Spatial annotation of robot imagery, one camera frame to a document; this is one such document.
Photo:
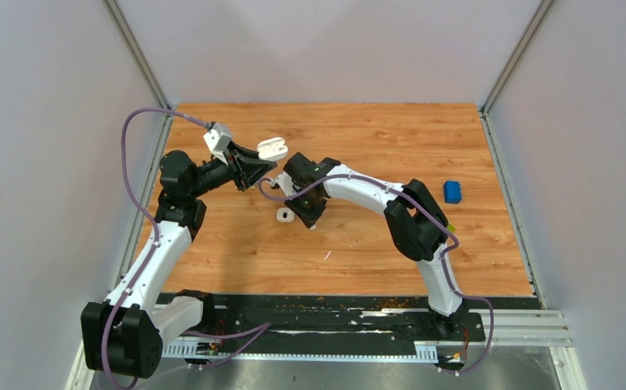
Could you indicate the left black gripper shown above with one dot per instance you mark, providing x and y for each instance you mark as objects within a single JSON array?
[{"x": 240, "y": 168}]

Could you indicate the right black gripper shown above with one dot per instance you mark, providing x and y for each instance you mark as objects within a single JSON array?
[{"x": 309, "y": 218}]

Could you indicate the white gold earbud case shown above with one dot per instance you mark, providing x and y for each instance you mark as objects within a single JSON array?
[{"x": 285, "y": 215}]

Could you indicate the white oval earbud case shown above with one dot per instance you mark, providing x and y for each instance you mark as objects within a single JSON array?
[{"x": 273, "y": 149}]

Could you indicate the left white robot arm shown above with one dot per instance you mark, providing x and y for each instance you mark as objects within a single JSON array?
[{"x": 124, "y": 334}]

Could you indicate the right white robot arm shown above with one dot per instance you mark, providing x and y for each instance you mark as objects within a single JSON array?
[{"x": 416, "y": 223}]

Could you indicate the blue object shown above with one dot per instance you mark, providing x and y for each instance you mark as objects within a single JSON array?
[{"x": 452, "y": 192}]

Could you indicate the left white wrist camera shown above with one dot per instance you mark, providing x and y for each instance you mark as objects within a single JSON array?
[{"x": 217, "y": 139}]

